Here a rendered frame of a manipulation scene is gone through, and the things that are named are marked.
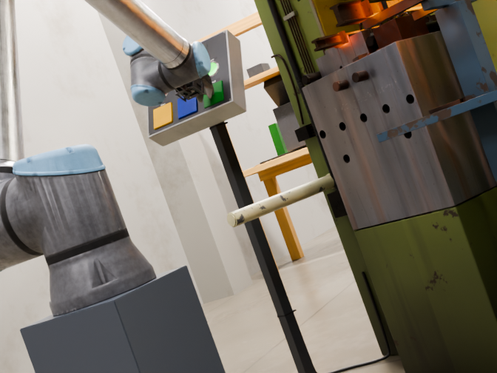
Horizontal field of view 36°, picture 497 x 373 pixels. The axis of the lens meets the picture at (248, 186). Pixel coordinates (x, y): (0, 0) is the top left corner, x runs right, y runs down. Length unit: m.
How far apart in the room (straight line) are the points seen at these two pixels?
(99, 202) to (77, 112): 3.92
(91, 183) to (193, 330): 0.31
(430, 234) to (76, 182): 1.08
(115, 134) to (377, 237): 3.48
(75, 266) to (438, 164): 1.04
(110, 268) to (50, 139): 3.68
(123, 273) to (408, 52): 1.05
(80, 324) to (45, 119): 3.76
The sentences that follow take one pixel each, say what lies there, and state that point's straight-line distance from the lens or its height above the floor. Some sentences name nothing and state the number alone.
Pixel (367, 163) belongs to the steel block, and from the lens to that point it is 2.15.
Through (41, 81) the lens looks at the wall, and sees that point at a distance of 5.09.
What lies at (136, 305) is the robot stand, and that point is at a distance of 1.26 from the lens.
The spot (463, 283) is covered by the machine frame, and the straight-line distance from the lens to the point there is 2.08.
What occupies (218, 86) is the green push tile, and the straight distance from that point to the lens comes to 2.42.
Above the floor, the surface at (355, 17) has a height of 0.96.
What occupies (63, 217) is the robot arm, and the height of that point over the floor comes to 0.75.
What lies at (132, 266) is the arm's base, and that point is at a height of 0.63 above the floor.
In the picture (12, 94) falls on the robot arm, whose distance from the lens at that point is 1.57.
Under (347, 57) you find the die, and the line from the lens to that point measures 2.20.
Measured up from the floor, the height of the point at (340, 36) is 1.00.
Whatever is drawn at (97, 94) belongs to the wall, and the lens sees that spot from 5.46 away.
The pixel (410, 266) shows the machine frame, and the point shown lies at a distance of 2.17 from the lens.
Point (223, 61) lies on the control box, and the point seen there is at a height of 1.10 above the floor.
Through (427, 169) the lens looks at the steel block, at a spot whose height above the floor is 0.58.
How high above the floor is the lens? 0.69
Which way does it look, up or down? level
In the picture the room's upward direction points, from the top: 20 degrees counter-clockwise
